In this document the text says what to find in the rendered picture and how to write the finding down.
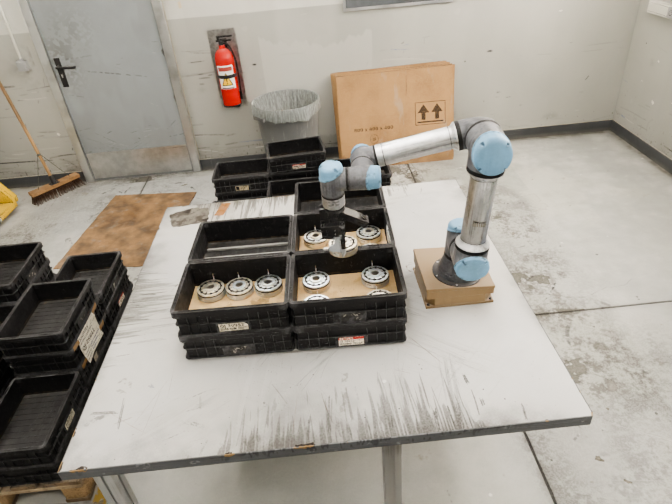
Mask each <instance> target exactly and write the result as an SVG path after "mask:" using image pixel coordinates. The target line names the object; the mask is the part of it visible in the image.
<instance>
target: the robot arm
mask: <svg viewBox="0 0 672 504"><path fill-rule="evenodd" d="M451 149H455V150H457V151H460V150H468V159H467V166H466V171H467V173H468V174H469V175H470V179H469V185H468V192H467V198H466V205H465V211H464V217H463V218H455V219H453V220H451V221H449V223H448V227H447V234H446V241H445V249H444V254H443V256H442V257H441V259H440V261H439V263H438V267H437V271H438V273H439V275H440V276H441V277H442V278H444V279H445V280H447V281H450V282H454V283H467V282H470V281H475V280H479V279H481V278H482V277H484V276H485V275H487V273H488V272H489V269H490V263H489V261H488V252H489V247H490V242H489V240H488V239H487V233H488V228H489V223H490V218H491V213H492V208H493V202H494V197H495V192H496V187H497V182H498V179H499V178H501V177H502V176H503V175H504V173H505V169H507V168H508V167H509V166H510V164H511V162H512V158H513V149H512V145H511V143H510V141H509V139H508V138H507V136H505V134H504V132H503V131H502V129H501V127H500V125H499V124H498V123H497V122H496V121H495V120H493V119H491V118H488V117H471V118H466V119H461V120H457V121H453V122H452V123H451V124H450V126H447V127H443V128H439V129H435V130H431V131H427V132H423V133H419V134H415V135H411V136H407V137H404V138H400V139H396V140H392V141H388V142H384V143H380V144H376V145H373V146H368V145H366V144H358V145H356V146H354V147H353V149H352V151H351V155H350V162H351V167H343V166H342V164H341V163H340V162H339V161H334V160H327V161H325V162H323V163H322V164H321V165H320V166H319V181H320V188H321V197H322V204H319V214H320V222H321V232H322V239H330V240H334V244H333V245H331V246H329V251H331V252H339V253H342V257H344V256H345V254H346V244H345V235H346V231H345V220H346V221H348V222H351V223H353V224H356V225H359V226H361V227H364V228H366V227H367V225H368V223H369V219H368V216H367V215H365V214H362V213H360V212H357V211H355V210H352V209H349V208H347V207H345V194H344V191H356V190H371V189H379V188H380V187H381V169H380V167H382V166H386V165H390V164H394V163H398V162H402V161H406V160H410V159H415V158H419V157H423V156H427V155H431V154H435V153H439V152H443V151H447V150H451ZM340 241H341V244H340Z"/></svg>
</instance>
